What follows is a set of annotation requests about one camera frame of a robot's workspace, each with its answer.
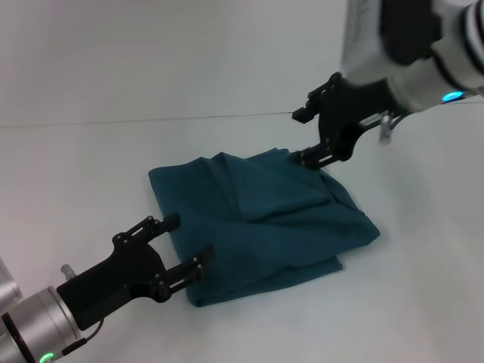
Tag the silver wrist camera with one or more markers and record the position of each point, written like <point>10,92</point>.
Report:
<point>9,287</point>
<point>385,34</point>

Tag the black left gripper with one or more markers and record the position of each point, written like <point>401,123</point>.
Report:
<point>109,280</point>

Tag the teal t-shirt with FREE print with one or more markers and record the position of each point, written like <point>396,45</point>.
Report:
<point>264,227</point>

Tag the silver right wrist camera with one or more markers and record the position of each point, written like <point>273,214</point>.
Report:
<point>385,34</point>

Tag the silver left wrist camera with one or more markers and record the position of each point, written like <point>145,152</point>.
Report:
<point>9,287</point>

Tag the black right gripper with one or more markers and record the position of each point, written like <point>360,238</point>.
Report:
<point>359,109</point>

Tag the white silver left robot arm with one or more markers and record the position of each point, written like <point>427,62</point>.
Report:
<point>38,329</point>

